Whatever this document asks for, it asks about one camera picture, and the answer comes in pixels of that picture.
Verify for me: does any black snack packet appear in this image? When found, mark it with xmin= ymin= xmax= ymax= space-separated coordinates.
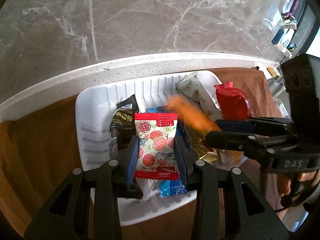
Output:
xmin=109 ymin=94 xmax=144 ymax=200

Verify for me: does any person's right hand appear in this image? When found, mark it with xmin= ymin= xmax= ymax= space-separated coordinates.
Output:
xmin=277 ymin=169 xmax=320 ymax=198

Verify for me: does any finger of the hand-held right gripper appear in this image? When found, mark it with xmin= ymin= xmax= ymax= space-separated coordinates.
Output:
xmin=205 ymin=129 xmax=276 ymax=161
xmin=216 ymin=117 xmax=295 ymax=136

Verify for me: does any gold snack packet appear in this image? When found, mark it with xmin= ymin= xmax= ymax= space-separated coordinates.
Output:
xmin=191 ymin=130 xmax=220 ymax=164

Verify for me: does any orange snack packet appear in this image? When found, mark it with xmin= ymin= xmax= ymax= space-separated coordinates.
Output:
xmin=166 ymin=95 xmax=222 ymax=137

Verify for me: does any red white fruit-print packet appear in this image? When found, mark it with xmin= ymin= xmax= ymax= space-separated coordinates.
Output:
xmin=134 ymin=112 xmax=180 ymax=180

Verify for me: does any white plastic tray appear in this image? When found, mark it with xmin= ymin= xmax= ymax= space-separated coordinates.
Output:
xmin=75 ymin=70 xmax=223 ymax=227

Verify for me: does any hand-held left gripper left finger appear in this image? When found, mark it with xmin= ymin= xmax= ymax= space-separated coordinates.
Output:
xmin=24 ymin=134 xmax=143 ymax=240

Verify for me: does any large red snack packet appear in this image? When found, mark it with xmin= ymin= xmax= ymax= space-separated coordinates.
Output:
xmin=214 ymin=82 xmax=253 ymax=120

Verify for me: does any blue utensil holder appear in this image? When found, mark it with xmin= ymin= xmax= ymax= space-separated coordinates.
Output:
xmin=271 ymin=26 xmax=285 ymax=44

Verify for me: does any white snack packet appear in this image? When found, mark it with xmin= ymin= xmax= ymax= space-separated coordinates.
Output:
xmin=175 ymin=72 xmax=223 ymax=120

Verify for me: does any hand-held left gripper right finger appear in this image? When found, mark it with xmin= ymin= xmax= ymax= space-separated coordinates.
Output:
xmin=173 ymin=136 xmax=288 ymax=240

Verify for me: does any blue snack packet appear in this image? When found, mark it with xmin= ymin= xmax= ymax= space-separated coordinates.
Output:
xmin=146 ymin=105 xmax=188 ymax=197

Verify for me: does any brown cloth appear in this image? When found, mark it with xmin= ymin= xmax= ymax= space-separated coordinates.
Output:
xmin=0 ymin=67 xmax=284 ymax=240

